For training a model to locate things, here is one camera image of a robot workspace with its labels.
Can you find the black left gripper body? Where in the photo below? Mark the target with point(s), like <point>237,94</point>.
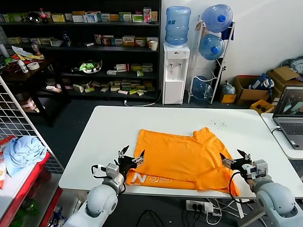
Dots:
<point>125,163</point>

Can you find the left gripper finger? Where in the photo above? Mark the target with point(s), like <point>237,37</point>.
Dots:
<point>139,160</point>
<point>122,153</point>

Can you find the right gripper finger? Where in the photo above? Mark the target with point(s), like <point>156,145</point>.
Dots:
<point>247,156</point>
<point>227,162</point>

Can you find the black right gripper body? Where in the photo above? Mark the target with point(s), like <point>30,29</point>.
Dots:
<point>240,164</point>

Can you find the orange t-shirt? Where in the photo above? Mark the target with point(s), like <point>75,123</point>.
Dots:
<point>177,160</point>

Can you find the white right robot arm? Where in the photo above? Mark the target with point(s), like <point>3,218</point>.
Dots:
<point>274,198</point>

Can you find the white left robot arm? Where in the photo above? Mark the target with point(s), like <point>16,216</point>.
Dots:
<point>101,203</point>

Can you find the grey blue clothes pile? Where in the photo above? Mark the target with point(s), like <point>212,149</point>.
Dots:
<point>296,63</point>

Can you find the white side table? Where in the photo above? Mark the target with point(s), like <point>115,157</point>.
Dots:
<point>281,144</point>

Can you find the grey open laptop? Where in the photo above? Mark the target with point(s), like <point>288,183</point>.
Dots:
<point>291,127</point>

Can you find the yellow plastic crate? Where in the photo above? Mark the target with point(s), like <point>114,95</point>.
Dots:
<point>258,105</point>

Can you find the white power strip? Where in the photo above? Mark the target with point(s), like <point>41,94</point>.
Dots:
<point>196,206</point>

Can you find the small yellow box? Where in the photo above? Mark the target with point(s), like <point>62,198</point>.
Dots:
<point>227,98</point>

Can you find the large open cardboard box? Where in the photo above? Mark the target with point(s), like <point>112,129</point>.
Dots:
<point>248,94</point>

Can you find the dark tied plastic bag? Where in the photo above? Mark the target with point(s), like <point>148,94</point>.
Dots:
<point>228,89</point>

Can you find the blue white bag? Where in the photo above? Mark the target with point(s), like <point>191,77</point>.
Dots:
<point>260,81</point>

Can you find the tilted blue water jug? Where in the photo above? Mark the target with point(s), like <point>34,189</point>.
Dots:
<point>201,89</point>
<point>214,19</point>
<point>208,47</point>

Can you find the white water dispenser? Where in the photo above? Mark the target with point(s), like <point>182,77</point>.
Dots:
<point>174,89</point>

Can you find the white red medicine box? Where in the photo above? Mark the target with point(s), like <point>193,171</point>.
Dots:
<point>122,67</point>

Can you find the blue white package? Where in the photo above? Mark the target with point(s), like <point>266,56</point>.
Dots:
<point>58,217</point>

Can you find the red white cart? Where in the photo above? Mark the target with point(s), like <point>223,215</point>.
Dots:
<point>35,175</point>

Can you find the tan cardboard box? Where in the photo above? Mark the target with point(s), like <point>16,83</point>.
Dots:
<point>282,73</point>

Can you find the bowl with green packets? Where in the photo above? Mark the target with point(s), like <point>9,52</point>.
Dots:
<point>90,67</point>

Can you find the light blue crumpled cloth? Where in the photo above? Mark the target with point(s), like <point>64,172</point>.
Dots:
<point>21,153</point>

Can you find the green plastic bottle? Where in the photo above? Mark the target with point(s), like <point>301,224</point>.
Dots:
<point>29,208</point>

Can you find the white paper cup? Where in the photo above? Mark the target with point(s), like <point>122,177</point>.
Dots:
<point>154,46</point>

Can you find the yellow orange medicine box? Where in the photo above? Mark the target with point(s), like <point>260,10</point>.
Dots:
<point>128,41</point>

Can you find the dark wooden table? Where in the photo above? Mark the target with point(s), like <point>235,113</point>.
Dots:
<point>42,68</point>

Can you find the red white snack package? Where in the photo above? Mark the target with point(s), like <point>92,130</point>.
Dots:
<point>6,144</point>

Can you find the white orange snack bag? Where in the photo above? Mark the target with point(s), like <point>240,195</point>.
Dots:
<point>2,172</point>

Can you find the blue plastic bottle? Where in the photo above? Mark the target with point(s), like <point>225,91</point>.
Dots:
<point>66,40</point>

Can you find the beige tape roll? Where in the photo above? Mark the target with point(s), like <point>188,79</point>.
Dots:
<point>28,67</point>

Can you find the white metal jug rack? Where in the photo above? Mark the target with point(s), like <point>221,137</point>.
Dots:
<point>197,37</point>

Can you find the small white bottle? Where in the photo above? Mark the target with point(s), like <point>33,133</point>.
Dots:
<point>23,67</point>

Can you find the black shelving unit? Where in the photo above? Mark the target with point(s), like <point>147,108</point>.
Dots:
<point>75,30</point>

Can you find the green white medicine box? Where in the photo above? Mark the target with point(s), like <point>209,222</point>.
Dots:
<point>137,18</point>

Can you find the upright blue water jug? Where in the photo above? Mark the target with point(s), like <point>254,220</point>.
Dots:
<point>177,26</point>

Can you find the blue white medicine box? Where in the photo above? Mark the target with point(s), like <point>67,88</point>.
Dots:
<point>90,18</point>

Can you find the tall pink medicine box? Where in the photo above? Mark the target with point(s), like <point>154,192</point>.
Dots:
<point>147,14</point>

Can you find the white paper sheet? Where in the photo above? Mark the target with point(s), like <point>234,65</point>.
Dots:
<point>19,50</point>

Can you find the yellow white medicine box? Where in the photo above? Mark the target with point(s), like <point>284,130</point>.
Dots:
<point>58,18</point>

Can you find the cola bottle red cap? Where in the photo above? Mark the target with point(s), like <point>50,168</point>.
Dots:
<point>43,17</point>

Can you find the white cylindrical canister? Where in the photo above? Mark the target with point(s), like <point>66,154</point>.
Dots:
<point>2,50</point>

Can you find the shiny dark bowl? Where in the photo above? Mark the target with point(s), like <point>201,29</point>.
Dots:
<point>35,17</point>

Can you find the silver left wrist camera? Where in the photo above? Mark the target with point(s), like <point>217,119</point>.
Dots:
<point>112,169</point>

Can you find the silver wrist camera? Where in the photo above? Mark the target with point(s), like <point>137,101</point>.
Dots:
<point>112,169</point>
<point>260,168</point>

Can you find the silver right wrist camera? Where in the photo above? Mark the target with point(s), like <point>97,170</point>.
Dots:
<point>260,168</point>

